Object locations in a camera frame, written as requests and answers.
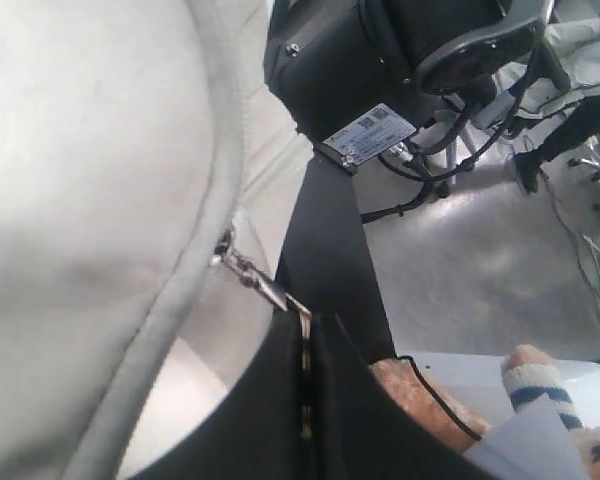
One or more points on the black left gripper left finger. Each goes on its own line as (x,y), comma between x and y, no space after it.
(230,415)

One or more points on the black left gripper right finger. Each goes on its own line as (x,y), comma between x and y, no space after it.
(359,432)

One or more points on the cream duffel bag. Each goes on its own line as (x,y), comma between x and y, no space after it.
(133,135)

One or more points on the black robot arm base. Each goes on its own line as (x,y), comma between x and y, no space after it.
(359,77)

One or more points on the white paper sheet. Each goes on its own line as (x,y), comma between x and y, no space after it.
(533,444)

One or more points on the plush toy striped sock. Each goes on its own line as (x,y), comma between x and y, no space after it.
(527,374)

